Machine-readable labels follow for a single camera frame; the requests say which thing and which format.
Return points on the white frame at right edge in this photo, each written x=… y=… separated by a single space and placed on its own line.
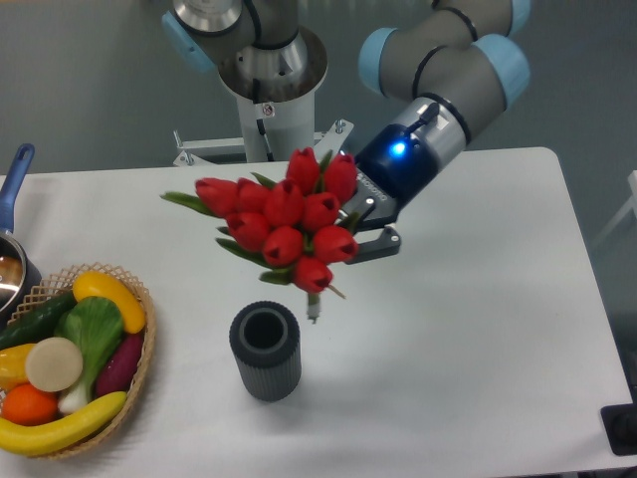
x=623 y=216

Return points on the beige round disc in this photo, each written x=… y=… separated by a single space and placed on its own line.
x=54 y=364

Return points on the dark green cucumber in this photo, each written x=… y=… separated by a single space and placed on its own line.
x=39 y=323

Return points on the blue handled saucepan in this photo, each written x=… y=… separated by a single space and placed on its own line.
x=18 y=274

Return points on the black device at table edge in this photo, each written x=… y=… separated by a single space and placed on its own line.
x=620 y=426

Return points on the woven wicker basket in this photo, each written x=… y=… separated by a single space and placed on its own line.
x=61 y=282

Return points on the dark grey ribbed vase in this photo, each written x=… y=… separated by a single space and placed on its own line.
x=265 y=340

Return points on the orange fruit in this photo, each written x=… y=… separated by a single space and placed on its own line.
x=29 y=406

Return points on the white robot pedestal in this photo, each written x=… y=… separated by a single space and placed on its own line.
x=270 y=132

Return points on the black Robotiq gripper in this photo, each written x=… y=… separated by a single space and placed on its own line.
x=391 y=170

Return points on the yellow bell pepper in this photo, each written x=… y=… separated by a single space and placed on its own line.
x=13 y=366

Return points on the green bok choy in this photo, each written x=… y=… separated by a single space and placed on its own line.
x=95 y=326

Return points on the yellow banana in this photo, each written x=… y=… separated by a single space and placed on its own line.
x=60 y=434

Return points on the purple sweet potato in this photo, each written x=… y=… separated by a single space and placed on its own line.
x=119 y=371

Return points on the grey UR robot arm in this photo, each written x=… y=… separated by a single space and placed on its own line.
x=457 y=71

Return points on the red tulip bouquet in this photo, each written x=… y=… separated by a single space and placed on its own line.
x=292 y=228

